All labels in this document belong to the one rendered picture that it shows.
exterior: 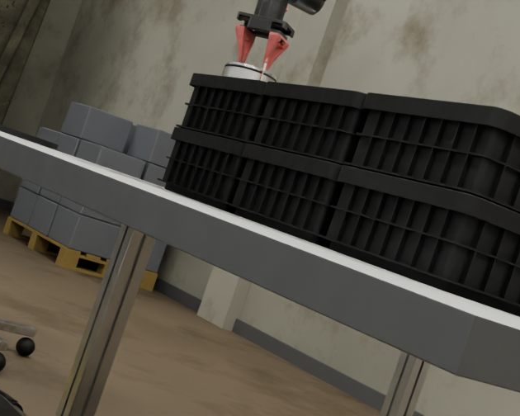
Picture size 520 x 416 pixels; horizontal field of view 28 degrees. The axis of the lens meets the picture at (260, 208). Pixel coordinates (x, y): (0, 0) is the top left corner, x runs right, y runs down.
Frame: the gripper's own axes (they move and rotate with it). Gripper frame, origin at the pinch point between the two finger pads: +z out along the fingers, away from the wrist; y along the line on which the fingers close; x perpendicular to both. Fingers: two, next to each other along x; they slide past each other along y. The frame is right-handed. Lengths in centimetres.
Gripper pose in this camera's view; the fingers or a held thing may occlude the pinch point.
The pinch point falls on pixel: (252, 66)
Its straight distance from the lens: 201.6
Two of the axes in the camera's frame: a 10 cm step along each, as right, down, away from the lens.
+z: -3.0, 9.5, -0.6
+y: -9.0, -2.6, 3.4
